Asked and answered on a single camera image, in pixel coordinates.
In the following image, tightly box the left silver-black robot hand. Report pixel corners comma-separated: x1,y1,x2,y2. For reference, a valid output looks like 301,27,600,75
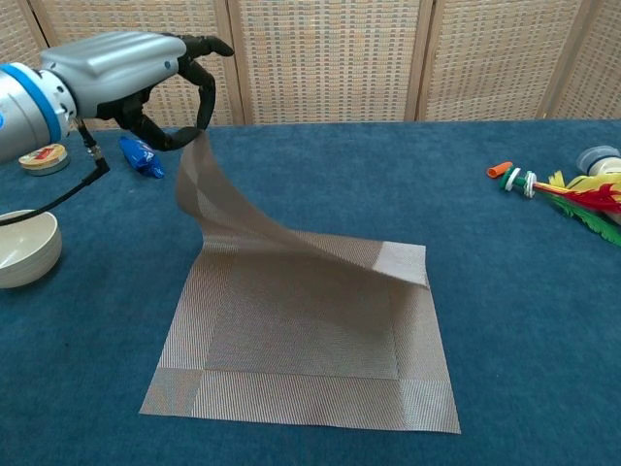
39,31,236,152

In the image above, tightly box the white round bowl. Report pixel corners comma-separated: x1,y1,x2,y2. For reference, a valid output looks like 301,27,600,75
0,209,64,290

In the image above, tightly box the grey-brown woven placemat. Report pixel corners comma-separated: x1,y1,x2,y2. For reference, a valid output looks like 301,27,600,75
139,130,462,435

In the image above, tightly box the blue snack packet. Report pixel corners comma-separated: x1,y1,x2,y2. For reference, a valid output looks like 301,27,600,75
118,136,167,181

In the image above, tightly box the round tin with red label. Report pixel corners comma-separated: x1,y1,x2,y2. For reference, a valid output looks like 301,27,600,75
17,143,72,177

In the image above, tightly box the woven bamboo folding screen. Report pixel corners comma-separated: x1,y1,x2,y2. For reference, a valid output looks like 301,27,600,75
0,0,621,140

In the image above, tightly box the colourful feather shuttlecock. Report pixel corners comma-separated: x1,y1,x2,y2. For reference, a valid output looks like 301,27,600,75
502,167,621,249

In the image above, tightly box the blue felt table cover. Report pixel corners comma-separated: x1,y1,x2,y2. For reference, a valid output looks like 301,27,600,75
0,117,621,466

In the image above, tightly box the white mayonnaise squeeze bottle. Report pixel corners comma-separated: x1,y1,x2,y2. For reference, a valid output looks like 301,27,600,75
567,145,621,215

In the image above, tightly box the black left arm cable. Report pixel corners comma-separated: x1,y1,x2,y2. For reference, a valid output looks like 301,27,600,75
0,118,112,227

